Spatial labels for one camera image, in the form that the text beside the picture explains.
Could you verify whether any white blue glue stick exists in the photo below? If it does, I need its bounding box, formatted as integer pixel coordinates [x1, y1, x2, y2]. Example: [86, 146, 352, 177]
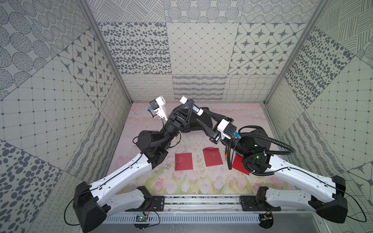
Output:
[180, 96, 204, 116]

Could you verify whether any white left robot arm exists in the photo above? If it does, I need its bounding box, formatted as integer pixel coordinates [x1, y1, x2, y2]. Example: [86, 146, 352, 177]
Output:
[70, 97, 204, 233]

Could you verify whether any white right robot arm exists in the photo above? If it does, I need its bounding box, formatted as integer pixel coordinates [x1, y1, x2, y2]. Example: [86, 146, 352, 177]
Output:
[192, 106, 348, 223]

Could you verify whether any red envelope middle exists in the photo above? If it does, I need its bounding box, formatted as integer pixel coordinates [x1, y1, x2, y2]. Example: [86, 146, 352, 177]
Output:
[203, 147, 223, 167]

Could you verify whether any red envelope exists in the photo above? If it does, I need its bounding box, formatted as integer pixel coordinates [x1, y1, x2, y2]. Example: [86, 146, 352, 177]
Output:
[203, 147, 223, 167]
[175, 153, 193, 171]
[232, 154, 250, 175]

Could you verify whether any red envelope right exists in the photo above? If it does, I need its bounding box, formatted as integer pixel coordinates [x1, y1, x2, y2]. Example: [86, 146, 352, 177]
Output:
[232, 154, 250, 175]

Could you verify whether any red envelope left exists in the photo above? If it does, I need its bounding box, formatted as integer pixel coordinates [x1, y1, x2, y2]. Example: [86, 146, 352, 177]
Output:
[175, 153, 193, 171]

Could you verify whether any black plastic tool case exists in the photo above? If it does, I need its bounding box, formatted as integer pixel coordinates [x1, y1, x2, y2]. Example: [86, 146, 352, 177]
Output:
[180, 112, 213, 133]

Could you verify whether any left green circuit board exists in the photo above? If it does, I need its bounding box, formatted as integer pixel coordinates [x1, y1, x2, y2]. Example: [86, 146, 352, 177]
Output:
[134, 215, 150, 230]

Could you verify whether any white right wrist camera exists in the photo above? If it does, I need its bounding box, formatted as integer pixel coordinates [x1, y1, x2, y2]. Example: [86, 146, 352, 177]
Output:
[217, 119, 241, 140]

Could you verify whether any black corrugated cable conduit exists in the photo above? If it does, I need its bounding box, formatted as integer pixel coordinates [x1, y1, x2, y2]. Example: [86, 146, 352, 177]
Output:
[226, 125, 296, 177]

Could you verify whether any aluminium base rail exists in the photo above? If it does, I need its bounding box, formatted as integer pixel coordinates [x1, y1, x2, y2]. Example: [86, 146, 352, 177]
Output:
[125, 194, 280, 213]

